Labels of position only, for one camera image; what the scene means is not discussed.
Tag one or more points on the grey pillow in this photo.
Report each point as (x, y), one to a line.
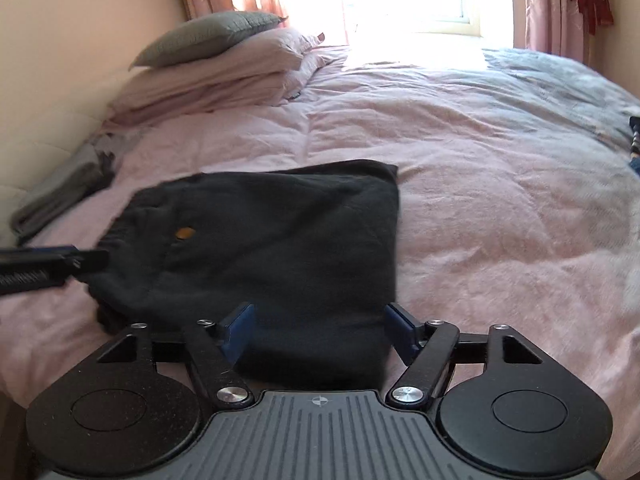
(200, 37)

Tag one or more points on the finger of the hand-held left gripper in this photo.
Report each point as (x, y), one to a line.
(35, 251)
(87, 261)

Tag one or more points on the pink pillow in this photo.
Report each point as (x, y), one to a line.
(250, 57)
(200, 95)

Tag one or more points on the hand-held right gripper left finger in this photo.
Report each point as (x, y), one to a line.
(237, 332)

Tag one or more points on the black white-striped garment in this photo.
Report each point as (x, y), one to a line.
(635, 135)

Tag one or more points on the black elastic-waist pants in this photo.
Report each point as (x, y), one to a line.
(275, 240)

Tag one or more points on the grey folded garment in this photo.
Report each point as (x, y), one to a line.
(65, 185)

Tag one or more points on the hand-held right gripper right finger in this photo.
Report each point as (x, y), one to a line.
(402, 332)

